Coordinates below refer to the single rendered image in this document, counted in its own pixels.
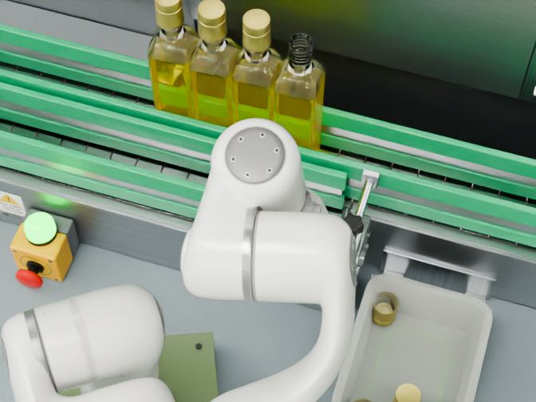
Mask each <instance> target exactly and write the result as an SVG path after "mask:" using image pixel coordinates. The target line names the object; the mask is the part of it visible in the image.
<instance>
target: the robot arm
mask: <svg viewBox="0 0 536 402"><path fill-rule="evenodd" d="M355 242H356V239H355V236H353V232H352V230H351V228H350V226H349V225H348V223H347V222H346V221H345V220H343V219H341V218H340V217H338V216H336V215H331V214H328V211H327V210H326V207H325V204H324V203H323V202H322V200H321V199H320V197H319V196H318V195H317V194H316V193H314V192H313V191H311V190H310V189H308V188H306V187H305V179H304V174H303V170H302V161H301V156H300V152H299V150H298V146H297V144H296V141H295V140H294V138H293V137H292V136H291V134H290V133H289V132H288V131H287V130H286V129H285V128H283V127H282V126H281V125H280V124H278V123H275V122H273V121H272V120H267V119H262V118H251V119H246V120H241V121H239V122H237V123H235V124H232V125H231V126H230V127H229V128H227V129H226V130H225V131H224V132H223V133H222V134H221V135H220V137H219V138H218V139H217V141H216V143H215V146H214V148H213V151H212V154H211V171H210V175H209V177H208V180H207V185H206V187H205V190H204V193H203V197H202V199H201V203H200V205H199V209H198V211H197V214H196V217H195V221H194V223H193V226H192V228H191V229H190V230H189V231H188V233H187V235H186V237H185V239H184V242H183V248H182V253H181V261H180V266H181V272H182V275H183V282H184V285H185V286H186V288H187V290H188V291H189V292H190V293H191V294H193V295H195V296H196V297H199V298H206V299H214V300H232V301H251V302H288V303H309V304H320V305H321V307H322V322H321V332H320V335H319V338H318V340H317V343H316V345H315V346H314V347H313V349H312V350H311V352H310V353H309V354H307V355H306V356H305V357H304V358H303V359H302V360H300V361H299V362H298V363H296V364H295V365H292V366H290V367H289V368H287V369H285V370H283V371H281V372H278V373H276V374H274V375H272V376H268V377H267V378H264V379H262V380H258V381H255V382H253V383H250V384H247V385H244V386H242V387H239V388H236V389H233V390H230V391H229V392H225V393H223V394H222V395H220V396H218V397H216V398H214V399H213V400H212V401H211V402H316V401H317V400H318V399H319V398H320V397H321V396H322V395H323V394H324V393H325V391H326V390H327V389H328V388H329V386H330V385H331V384H332V383H333V381H334V380H335V379H336V377H337V374H338V373H339V372H340V370H341V368H342V366H343V364H344V362H345V359H346V357H347V355H348V352H349V347H350V345H351V341H352V338H353V327H354V316H355V293H356V281H357V277H356V273H357V254H356V244H355ZM165 333H166V328H165V325H164V316H163V311H162V309H161V308H160V305H159V303H158V301H157V299H156V297H154V296H153V295H152V293H151V292H149V291H148V290H146V289H145V288H144V287H142V286H138V285H131V284H126V285H118V286H110V287H106V288H103V289H99V290H94V291H92V292H88V293H86V294H80V295H77V296H74V297H71V298H68V299H65V300H62V301H57V302H54V303H50V304H48V305H43V306H39V307H37V308H33V309H29V310H26V311H24V312H21V313H17V314H16V315H14V316H12V317H10V318H9V319H8V320H7V321H6V322H5V324H4V325H3V327H2V333H1V340H0V345H1V347H2V354H3V358H4V361H5V365H6V371H7V375H8V377H9V382H10V385H11V388H12V391H13V394H14V399H15V402H175V400H174V397H173V395H172V394H171V391H170V389H169V388H168V386H167V385H166V384H165V383H164V382H163V381H162V380H160V374H159V358H160V355H161V353H162V350H163V347H164V339H165ZM40 334H41V335H40ZM42 343H43V344H42ZM51 375H52V376H51ZM78 387H80V389H81V395H78V396H62V395H59V394H58V393H60V392H64V391H68V390H70V389H73V388H78ZM55 389H56V390H55Z"/></svg>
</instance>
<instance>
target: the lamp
mask: <svg viewBox="0 0 536 402"><path fill-rule="evenodd" d="M24 231H25V236H26V239H27V241H28V242H29V243H30V244H32V245H34V246H46V245H49V244H50V243H51V242H52V241H53V240H54V239H55V238H56V237H57V226H56V223H55V222H54V220H53V218H52V217H51V216H50V215H48V214H46V213H43V212H38V213H34V214H32V215H31V216H29V217H28V218H27V219H26V221H25V223H24Z"/></svg>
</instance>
